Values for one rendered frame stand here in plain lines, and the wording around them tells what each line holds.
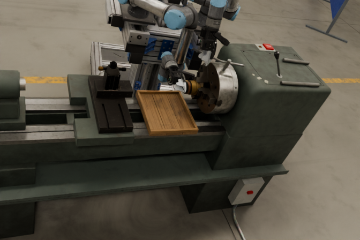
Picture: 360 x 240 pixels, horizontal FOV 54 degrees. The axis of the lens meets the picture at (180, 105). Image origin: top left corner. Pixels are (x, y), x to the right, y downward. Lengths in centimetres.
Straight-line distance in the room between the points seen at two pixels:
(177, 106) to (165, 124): 20
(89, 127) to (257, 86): 94
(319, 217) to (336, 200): 33
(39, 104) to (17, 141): 28
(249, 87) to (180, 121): 46
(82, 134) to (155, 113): 49
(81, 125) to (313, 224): 219
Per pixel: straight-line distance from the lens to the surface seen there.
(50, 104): 210
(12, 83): 180
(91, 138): 184
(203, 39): 180
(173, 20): 205
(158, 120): 208
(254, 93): 200
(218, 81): 200
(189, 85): 204
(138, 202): 277
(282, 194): 335
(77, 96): 206
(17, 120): 191
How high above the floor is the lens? 226
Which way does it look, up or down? 38 degrees down
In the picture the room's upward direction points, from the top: 20 degrees clockwise
